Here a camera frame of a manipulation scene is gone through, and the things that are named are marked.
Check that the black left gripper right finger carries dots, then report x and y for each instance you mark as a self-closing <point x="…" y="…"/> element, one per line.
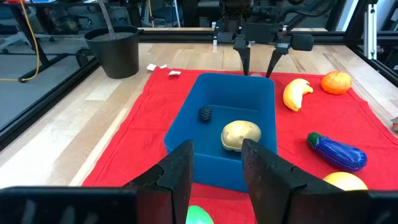
<point x="280" y="193"/>

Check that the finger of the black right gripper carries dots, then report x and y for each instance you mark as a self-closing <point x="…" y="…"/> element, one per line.
<point x="278" y="54"/>
<point x="244" y="53"/>

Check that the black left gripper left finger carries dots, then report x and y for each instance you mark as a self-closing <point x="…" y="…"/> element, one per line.
<point x="168" y="186"/>

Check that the green lime toy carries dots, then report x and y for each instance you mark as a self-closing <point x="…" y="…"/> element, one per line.
<point x="199" y="216"/>

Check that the yellow banana toy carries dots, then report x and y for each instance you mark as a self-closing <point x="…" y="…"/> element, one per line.
<point x="295" y="95"/>

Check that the orange toy fruit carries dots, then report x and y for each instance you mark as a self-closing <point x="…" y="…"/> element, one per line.
<point x="336" y="83"/>

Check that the yellow lemon toy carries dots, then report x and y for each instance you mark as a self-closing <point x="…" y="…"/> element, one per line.
<point x="345" y="182"/>

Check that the tan potato toy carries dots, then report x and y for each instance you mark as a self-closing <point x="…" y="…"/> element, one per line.
<point x="241" y="133"/>

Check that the black blackberry toy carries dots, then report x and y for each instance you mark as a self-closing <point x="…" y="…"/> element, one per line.
<point x="205" y="114"/>

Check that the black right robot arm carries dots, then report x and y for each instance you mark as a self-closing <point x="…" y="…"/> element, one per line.
<point x="236" y="9"/>

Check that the blue plastic container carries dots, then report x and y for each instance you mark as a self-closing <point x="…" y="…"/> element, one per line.
<point x="230" y="93"/>

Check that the red cloth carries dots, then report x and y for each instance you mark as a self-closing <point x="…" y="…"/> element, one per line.
<point x="140" y="140"/>

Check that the purple eggplant toy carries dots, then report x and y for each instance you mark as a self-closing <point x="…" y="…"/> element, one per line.
<point x="337" y="154"/>

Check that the white paper tag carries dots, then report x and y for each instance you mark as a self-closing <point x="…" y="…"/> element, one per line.
<point x="174" y="73"/>
<point x="152" y="67"/>

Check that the green plant in black pot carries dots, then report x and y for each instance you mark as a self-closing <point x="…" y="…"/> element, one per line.
<point x="113" y="56"/>

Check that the black stand leg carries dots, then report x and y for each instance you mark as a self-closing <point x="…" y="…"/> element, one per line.
<point x="43" y="68"/>

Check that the white office chair base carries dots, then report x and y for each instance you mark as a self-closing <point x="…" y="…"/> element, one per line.
<point x="18" y="39"/>

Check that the silver metal post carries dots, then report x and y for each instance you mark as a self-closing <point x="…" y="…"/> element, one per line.
<point x="370" y="31"/>

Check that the black table frame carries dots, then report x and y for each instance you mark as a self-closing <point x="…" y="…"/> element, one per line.
<point x="46" y="101"/>

